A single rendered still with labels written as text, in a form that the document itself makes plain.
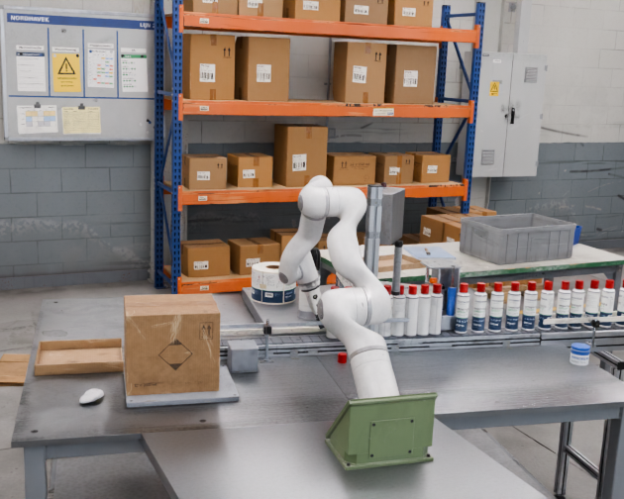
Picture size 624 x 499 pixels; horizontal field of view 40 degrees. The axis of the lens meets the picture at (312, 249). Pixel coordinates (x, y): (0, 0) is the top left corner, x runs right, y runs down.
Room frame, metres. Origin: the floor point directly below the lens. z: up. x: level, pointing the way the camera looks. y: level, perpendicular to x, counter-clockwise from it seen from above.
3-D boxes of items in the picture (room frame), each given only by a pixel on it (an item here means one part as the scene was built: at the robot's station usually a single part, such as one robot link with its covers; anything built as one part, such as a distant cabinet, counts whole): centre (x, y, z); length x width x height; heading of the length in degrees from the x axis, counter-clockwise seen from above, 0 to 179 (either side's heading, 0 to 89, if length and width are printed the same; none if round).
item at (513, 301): (3.34, -0.83, 0.98); 0.05 x 0.05 x 0.20
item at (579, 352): (3.12, -1.05, 0.87); 0.07 x 0.07 x 0.07
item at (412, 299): (3.23, -0.40, 0.98); 0.05 x 0.05 x 0.20
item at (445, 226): (7.48, -1.41, 0.32); 1.20 x 0.83 x 0.64; 24
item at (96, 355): (2.92, 0.82, 0.85); 0.30 x 0.26 x 0.04; 104
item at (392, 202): (3.11, -0.27, 1.38); 0.17 x 0.10 x 0.19; 159
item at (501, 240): (5.18, -1.27, 0.91); 0.60 x 0.40 x 0.22; 118
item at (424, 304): (3.24, -0.45, 0.98); 0.05 x 0.05 x 0.20
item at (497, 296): (3.32, -0.76, 0.98); 0.05 x 0.05 x 0.20
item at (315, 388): (3.23, 0.01, 0.82); 2.10 x 1.50 x 0.02; 104
